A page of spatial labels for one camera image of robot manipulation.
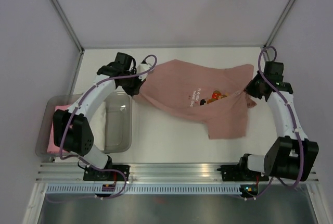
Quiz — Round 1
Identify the dusty pink t-shirt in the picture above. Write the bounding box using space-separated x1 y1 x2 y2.
134 59 256 140

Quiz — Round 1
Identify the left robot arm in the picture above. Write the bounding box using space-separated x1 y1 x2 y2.
53 52 155 180

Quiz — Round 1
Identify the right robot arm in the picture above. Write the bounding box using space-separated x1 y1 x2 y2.
237 61 319 182

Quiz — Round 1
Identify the grey plastic bin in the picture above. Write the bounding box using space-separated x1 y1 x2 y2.
35 92 132 158

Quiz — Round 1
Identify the white rolled t-shirt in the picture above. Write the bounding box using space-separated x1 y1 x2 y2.
90 102 106 151

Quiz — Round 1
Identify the pink rolled t-shirt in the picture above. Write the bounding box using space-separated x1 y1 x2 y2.
47 105 70 155

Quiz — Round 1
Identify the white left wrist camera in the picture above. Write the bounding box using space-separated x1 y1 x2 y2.
137 63 150 81

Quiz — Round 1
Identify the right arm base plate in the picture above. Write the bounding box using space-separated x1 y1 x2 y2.
217 165 269 182

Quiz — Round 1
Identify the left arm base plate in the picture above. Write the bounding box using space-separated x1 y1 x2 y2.
83 164 130 182

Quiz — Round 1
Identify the right aluminium frame post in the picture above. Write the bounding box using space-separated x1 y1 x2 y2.
263 0 297 47

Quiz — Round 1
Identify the aluminium frame post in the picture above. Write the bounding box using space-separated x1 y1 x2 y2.
263 0 297 47
49 0 84 54

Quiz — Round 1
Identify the aluminium front rail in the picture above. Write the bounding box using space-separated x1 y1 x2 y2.
35 163 319 183

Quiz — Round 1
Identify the white slotted cable duct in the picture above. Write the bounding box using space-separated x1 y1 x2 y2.
45 184 258 195

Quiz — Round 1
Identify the left aluminium frame post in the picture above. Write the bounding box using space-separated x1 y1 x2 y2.
49 0 84 54

